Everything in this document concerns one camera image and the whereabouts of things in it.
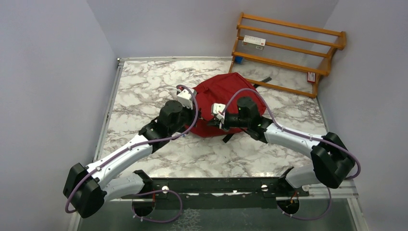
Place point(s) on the wooden shelf rack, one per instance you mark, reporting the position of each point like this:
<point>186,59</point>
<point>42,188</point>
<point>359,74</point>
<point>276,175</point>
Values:
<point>291,51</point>

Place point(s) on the small blue block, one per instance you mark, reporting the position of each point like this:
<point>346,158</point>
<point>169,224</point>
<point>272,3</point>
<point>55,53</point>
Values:
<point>238,59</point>

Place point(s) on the white box on shelf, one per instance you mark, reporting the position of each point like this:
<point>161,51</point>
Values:
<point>254,42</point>

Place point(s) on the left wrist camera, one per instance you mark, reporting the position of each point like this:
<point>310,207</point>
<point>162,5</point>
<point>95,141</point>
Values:
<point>185,97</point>

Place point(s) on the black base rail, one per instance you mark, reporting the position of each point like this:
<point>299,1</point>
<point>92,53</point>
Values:
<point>216,193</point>

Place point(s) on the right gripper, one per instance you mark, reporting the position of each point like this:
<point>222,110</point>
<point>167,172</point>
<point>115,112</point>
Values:
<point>217,123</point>

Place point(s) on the small red white box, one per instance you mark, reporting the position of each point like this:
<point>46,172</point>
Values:
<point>311,77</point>

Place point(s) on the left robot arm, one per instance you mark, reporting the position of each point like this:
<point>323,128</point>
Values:
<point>88,187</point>

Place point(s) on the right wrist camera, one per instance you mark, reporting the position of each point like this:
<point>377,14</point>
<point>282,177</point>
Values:
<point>218,110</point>

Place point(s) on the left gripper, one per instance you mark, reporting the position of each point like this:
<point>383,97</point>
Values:
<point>192,113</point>

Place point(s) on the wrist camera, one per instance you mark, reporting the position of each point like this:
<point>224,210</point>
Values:
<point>218,110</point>
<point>185,97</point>

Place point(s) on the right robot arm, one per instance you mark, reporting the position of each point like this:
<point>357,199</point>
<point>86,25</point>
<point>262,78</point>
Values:
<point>330,162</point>

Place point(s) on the red student backpack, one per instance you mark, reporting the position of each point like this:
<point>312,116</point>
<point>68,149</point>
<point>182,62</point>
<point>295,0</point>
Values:
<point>223,92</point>

